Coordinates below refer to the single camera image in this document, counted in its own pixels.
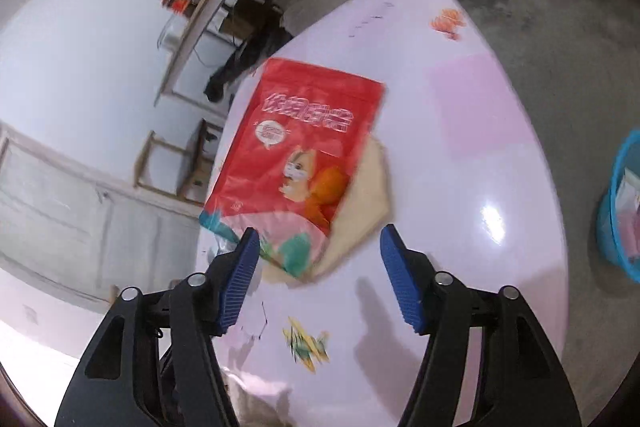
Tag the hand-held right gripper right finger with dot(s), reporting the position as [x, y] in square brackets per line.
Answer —
[400, 277]

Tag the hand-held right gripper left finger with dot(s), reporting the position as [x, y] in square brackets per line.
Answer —
[240, 277]

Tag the beige cloth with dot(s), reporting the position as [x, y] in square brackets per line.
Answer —
[365, 192]

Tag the red snack pouch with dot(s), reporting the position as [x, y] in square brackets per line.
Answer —
[310, 122]

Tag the blue plastic basket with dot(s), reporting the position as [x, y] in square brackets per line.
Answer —
[607, 232]

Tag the clear plastic wrapper bag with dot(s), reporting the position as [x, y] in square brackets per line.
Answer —
[631, 234]

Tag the wooden stool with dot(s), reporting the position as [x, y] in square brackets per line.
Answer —
[197, 157]

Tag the white panel cabinet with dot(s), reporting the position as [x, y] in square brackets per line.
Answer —
[75, 217]

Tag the black cloth bundle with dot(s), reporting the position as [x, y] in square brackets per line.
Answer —
[240, 67]

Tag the white paper box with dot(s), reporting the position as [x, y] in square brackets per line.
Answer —
[629, 189]

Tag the clear glass bowl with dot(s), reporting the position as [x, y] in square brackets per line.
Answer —
[169, 32]

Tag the red lidded jar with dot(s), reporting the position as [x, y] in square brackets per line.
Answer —
[179, 2]

